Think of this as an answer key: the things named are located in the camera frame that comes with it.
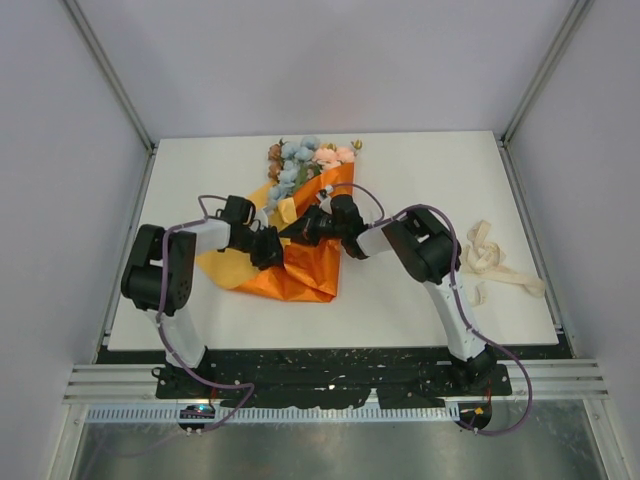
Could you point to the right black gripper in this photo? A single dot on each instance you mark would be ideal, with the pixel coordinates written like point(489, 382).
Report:
point(302, 231)

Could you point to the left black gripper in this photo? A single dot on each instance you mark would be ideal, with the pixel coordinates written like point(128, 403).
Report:
point(271, 255)

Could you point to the orange wrapping paper sheet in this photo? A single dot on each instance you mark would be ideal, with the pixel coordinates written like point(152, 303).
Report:
point(309, 273)

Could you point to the fake flower bouquet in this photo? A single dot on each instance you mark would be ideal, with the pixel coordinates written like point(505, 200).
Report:
point(291, 166)

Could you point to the cream ribbon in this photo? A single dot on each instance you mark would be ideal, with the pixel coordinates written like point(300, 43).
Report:
point(485, 260)

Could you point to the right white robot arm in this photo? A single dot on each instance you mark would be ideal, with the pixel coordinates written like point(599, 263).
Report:
point(429, 253)

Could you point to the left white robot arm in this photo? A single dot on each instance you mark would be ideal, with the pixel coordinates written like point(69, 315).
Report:
point(159, 272)

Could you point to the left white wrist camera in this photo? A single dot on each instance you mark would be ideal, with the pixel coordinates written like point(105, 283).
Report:
point(259, 221)

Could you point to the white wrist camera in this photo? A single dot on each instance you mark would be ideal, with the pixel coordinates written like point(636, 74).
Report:
point(324, 195)
point(259, 221)

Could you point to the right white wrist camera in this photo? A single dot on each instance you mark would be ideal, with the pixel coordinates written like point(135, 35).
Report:
point(324, 195)

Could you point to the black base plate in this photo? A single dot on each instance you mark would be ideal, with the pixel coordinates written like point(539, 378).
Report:
point(319, 378)

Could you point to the white slotted cable duct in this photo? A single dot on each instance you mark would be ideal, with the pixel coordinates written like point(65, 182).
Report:
point(196, 414)

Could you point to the left aluminium frame post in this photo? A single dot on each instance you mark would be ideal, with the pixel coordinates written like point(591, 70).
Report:
point(101, 59)

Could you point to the aluminium frame post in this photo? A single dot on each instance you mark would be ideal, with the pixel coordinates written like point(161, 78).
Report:
point(560, 42)
point(101, 59)

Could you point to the right aluminium frame post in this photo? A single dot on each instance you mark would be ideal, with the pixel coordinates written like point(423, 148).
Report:
point(560, 42)

